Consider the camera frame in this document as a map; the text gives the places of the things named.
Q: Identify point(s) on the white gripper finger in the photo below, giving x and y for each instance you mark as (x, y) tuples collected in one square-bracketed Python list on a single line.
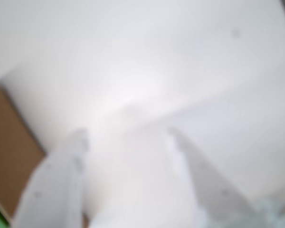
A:
[(54, 190), (216, 197)]

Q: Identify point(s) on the brown cardboard box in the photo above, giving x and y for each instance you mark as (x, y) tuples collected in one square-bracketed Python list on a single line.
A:
[(9, 142)]

